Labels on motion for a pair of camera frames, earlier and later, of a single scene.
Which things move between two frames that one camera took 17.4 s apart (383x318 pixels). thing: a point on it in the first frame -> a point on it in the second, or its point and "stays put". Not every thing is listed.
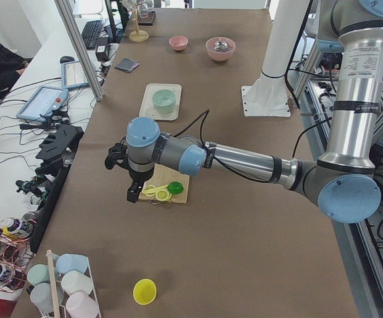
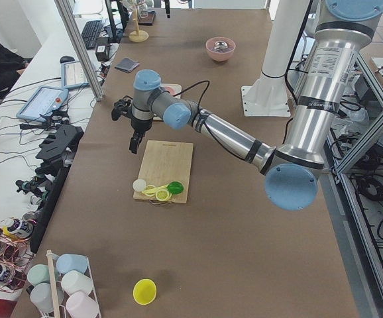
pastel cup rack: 65,288 stays put
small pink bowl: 178,42 -> 171,91
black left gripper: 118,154 -> 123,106
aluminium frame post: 77,44 stays put
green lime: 175,187 stays put
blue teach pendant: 42,103 stays put
